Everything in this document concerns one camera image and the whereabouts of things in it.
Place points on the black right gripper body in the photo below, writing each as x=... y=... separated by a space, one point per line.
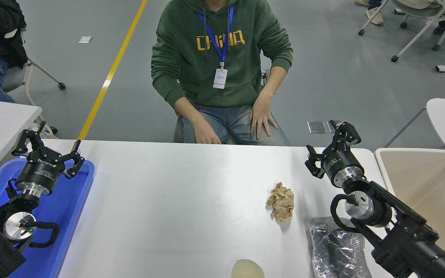
x=340 y=162

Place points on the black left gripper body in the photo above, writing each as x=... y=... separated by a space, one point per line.
x=41 y=170

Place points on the tan paper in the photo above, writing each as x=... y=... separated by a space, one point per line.
x=282 y=202

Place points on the white paper cup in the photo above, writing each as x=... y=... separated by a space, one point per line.
x=247 y=270

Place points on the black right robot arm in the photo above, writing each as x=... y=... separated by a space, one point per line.
x=408 y=239

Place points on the person's left hand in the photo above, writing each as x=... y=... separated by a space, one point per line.
x=262 y=116

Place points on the person's right hand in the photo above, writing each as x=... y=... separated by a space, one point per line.
x=207 y=133

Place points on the metal floor plate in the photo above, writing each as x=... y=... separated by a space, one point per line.
x=330 y=130
x=316 y=127

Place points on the blue plastic tray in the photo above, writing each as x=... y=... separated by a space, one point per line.
x=64 y=216

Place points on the large pale bin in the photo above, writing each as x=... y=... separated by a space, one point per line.
x=419 y=173

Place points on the white paper scrap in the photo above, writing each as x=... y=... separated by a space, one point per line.
x=85 y=39

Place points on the white-framed wheeled chair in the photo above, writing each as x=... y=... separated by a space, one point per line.
x=411 y=11

